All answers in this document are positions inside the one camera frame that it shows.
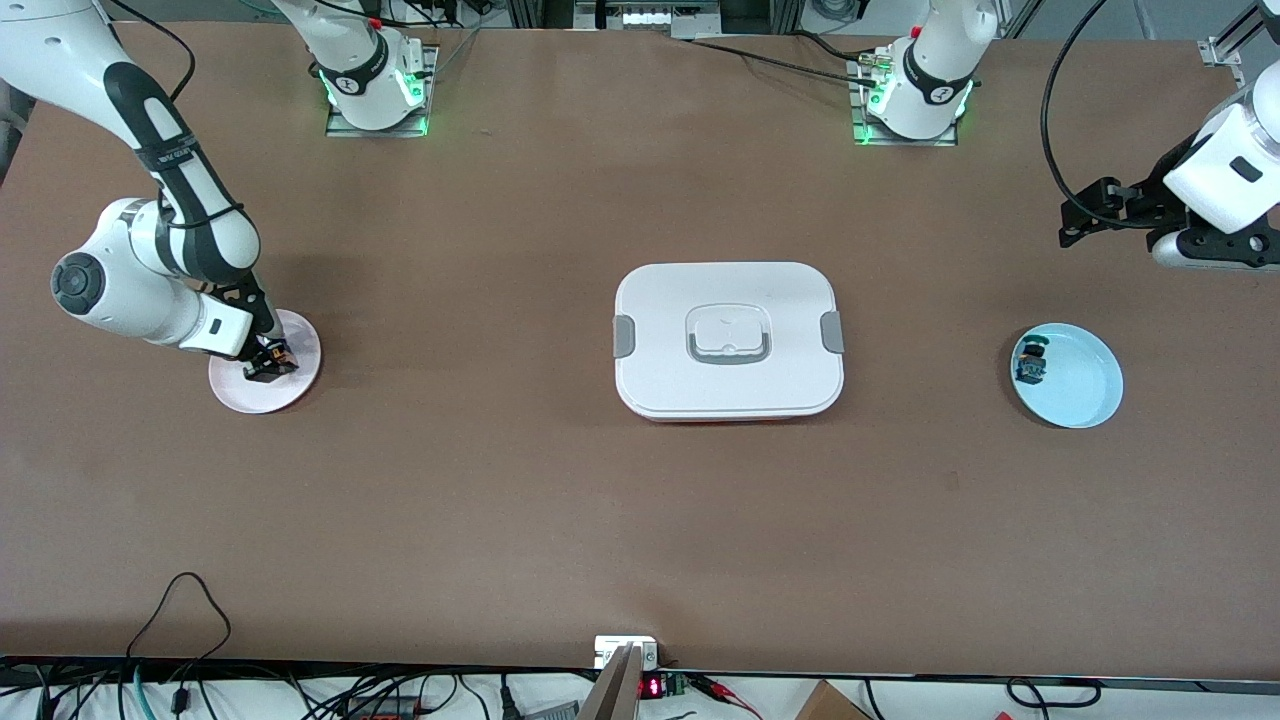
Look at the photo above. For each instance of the grey slanted bar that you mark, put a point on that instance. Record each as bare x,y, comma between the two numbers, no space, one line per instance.
612,695

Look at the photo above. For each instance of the white round plate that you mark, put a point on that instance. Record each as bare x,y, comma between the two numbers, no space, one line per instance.
300,385

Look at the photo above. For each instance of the brown cardboard piece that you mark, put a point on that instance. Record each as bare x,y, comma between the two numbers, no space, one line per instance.
825,705

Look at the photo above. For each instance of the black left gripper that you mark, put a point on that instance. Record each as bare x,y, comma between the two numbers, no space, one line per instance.
1146,203

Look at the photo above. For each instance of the light blue round plate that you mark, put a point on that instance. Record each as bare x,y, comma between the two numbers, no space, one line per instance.
1085,385

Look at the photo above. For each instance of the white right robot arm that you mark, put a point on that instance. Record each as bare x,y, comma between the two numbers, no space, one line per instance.
130,300

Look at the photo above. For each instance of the red digit display board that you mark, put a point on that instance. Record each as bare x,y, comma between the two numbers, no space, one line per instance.
652,687

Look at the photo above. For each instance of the white lidded box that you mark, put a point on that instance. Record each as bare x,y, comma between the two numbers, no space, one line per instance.
660,380

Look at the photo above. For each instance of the red clip leads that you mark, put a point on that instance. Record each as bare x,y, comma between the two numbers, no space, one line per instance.
712,685

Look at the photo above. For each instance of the aluminium corner bracket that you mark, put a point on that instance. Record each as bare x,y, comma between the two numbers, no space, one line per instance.
1215,50

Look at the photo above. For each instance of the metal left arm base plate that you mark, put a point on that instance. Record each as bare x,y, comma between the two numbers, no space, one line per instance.
870,140

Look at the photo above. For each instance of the aluminium frame with label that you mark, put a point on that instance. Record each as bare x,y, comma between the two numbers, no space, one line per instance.
650,18

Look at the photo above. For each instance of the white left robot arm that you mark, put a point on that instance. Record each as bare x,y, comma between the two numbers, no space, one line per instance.
935,60

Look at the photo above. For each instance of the small white bracket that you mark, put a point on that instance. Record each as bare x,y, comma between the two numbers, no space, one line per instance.
608,648

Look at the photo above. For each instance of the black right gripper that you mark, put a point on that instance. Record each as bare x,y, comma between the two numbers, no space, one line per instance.
264,367

